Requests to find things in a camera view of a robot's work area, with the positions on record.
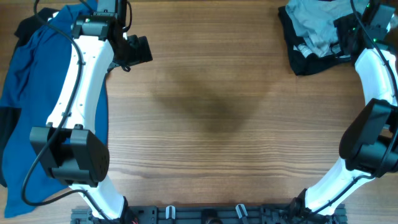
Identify light blue denim shorts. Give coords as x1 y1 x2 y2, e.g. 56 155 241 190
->
285 0 353 57

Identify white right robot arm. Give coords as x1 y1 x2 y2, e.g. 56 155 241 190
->
290 22 397 220

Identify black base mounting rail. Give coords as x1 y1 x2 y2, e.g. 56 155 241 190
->
70 204 348 224

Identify blue polo shirt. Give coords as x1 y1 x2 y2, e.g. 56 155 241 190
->
1 4 108 218

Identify folded black garment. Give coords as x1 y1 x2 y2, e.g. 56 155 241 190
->
278 6 351 76

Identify black shirt under blue shirt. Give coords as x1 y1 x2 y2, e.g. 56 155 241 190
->
1 16 72 200

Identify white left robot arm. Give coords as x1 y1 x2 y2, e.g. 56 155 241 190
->
30 11 152 223

